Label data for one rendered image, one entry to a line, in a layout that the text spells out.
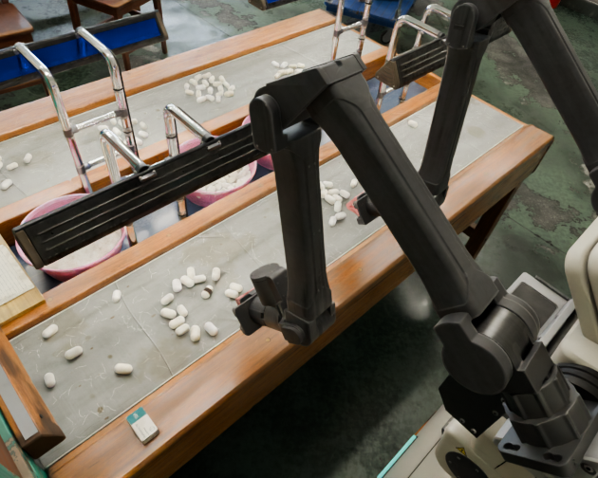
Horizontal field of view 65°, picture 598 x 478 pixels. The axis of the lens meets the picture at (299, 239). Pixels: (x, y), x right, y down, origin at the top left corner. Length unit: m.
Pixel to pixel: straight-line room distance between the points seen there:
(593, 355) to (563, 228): 2.20
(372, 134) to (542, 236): 2.26
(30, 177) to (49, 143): 0.16
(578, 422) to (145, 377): 0.80
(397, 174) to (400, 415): 1.46
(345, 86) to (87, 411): 0.82
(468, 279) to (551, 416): 0.17
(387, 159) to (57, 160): 1.22
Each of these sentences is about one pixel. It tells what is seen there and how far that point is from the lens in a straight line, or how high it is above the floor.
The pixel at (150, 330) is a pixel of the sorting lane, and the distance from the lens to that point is 1.14.
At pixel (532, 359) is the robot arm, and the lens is 0.59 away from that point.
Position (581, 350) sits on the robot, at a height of 1.22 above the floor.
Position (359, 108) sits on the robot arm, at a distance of 0.54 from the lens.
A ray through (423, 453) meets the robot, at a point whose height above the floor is 0.28.
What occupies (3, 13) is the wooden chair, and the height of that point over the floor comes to 0.46.
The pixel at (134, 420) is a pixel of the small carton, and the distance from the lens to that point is 1.01.
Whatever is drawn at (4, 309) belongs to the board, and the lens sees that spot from 1.23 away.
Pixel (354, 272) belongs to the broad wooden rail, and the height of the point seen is 0.76.
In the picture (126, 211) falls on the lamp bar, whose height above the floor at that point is 1.07.
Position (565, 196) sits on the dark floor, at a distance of 3.07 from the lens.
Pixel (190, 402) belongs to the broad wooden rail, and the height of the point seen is 0.76.
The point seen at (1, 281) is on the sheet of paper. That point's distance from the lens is 1.28.
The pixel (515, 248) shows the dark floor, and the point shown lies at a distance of 2.61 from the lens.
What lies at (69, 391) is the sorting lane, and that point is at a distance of 1.12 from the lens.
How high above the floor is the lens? 1.71
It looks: 49 degrees down
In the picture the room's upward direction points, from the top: 8 degrees clockwise
